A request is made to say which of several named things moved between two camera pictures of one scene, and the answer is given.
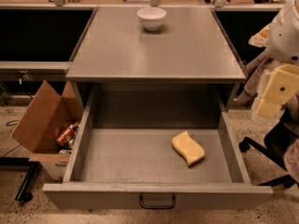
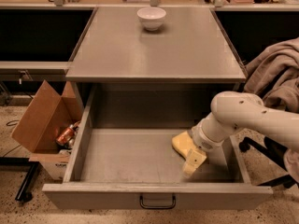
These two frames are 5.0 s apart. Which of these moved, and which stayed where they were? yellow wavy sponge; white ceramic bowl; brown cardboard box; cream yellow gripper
Moved: cream yellow gripper
Stayed: yellow wavy sponge; white ceramic bowl; brown cardboard box
